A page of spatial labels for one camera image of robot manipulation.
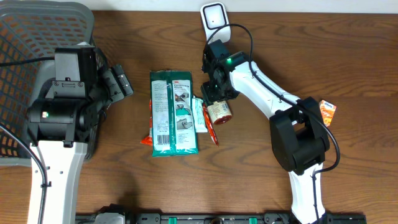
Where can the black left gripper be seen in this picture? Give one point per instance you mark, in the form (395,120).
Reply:
(122,86)

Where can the green snack packet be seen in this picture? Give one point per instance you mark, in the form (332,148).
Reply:
(173,124)

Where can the small orange carton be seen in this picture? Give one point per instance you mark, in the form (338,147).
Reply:
(327,110)

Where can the red snack packet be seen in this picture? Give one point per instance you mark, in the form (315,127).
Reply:
(148,140)

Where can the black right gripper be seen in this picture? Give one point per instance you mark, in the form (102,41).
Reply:
(210,97)

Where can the white barcode scanner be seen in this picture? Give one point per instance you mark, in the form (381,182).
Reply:
(213,16)

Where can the red Nescafe stick sachet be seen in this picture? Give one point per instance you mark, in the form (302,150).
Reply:
(209,125)

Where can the green lid jar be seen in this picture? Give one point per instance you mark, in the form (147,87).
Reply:
(219,112)

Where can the grey plastic shopping basket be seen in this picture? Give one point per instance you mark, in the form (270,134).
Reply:
(30,33)

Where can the pale green wipes packet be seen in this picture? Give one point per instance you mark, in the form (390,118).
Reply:
(198,116)

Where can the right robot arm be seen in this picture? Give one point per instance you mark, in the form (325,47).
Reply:
(298,141)

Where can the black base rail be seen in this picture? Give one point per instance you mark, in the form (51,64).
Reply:
(154,218)

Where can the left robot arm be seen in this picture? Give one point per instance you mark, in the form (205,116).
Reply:
(62,123)

